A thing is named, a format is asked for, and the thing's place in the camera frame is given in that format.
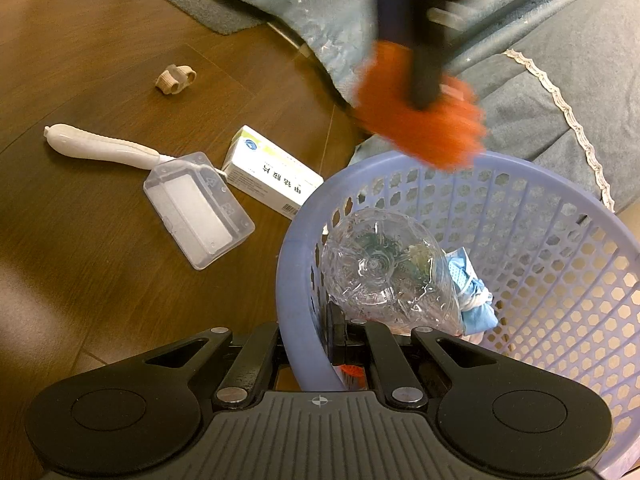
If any purple plastic basket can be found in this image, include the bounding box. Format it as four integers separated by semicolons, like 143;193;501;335
275;152;640;480

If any clear plastic box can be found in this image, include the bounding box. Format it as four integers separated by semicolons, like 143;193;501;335
142;150;256;271

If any white plastic handle tool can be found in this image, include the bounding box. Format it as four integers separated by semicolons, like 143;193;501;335
42;122;176;171

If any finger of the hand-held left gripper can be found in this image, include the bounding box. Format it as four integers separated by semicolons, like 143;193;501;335
367;0;416;46
410;0;506;111

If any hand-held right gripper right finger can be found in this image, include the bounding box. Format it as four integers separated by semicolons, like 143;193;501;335
325;302;501;406

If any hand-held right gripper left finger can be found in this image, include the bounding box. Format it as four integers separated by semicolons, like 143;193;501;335
142;322;288;408

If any teal cloth with lace trim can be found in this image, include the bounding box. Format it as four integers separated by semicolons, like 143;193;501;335
345;0;640;221

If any orange mesh scrubber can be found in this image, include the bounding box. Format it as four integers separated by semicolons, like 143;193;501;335
352;40;488;171

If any blue white face mask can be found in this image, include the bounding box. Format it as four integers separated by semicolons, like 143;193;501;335
442;247;501;336

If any red snack wrapper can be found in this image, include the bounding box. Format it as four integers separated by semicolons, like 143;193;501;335
337;362;368;391

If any crushed clear plastic bottle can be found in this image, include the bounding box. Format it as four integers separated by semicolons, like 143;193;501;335
320;210;463;336

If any beige fabric toe sleeve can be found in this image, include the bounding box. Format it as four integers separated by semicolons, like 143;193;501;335
154;62;198;97

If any white medicine box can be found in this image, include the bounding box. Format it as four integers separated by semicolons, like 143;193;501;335
221;125;325;221

